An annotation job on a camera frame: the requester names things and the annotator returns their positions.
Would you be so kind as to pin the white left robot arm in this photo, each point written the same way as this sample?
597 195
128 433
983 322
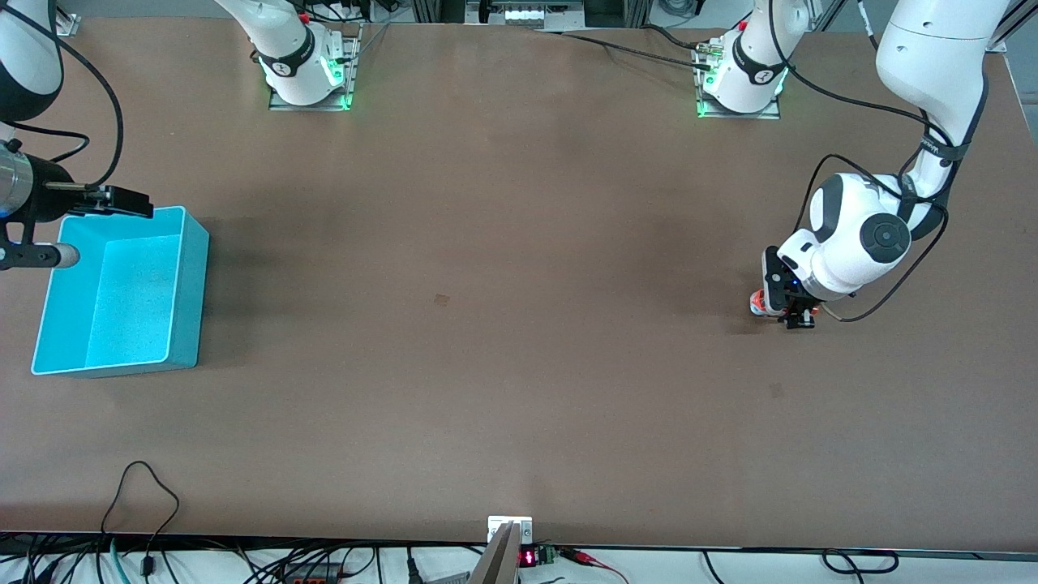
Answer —
932 65

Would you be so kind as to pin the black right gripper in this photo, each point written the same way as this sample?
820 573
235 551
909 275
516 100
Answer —
50 187

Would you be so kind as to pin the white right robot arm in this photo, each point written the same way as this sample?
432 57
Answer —
292 73

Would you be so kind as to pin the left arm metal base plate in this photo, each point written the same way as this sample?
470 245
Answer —
762 116

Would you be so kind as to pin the white rack device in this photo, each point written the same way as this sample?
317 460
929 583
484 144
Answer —
527 15

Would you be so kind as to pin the aluminium frame corner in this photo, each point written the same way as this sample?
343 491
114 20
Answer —
71 26
997 45

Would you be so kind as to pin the grey camera mount bar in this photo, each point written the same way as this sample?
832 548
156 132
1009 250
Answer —
496 564

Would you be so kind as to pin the blue plastic box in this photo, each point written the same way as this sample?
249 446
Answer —
186 284

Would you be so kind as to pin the red digit display module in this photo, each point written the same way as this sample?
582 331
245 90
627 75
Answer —
527 558

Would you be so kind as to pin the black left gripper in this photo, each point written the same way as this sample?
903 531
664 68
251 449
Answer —
800 311

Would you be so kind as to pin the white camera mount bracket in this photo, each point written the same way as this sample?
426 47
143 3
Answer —
496 526

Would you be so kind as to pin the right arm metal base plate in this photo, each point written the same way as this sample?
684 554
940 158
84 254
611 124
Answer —
353 65

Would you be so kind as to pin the dark equipment rack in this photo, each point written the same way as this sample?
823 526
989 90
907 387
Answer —
608 10

